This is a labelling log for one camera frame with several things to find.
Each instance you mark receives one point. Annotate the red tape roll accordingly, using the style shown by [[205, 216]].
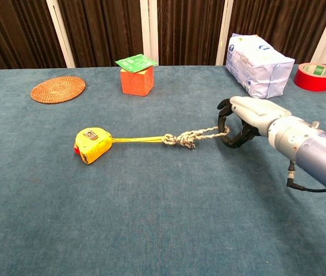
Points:
[[312, 82]]

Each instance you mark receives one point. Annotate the yellow tape measure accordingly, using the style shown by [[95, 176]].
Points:
[[93, 146]]

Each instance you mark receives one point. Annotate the orange cube block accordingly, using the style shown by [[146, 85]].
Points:
[[135, 83]]

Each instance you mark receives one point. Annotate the white tissue pack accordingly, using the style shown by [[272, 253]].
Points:
[[257, 69]]

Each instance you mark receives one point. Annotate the green foil packet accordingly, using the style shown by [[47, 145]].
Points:
[[135, 62]]

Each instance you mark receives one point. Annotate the dark brown curtain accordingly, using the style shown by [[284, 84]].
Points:
[[108, 28]]

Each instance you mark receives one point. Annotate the round woven rattan coaster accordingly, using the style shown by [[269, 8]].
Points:
[[57, 89]]

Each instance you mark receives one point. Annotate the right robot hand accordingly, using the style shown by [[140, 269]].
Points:
[[254, 112]]

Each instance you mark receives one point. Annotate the blue felt table cover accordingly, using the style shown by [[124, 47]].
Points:
[[122, 215]]

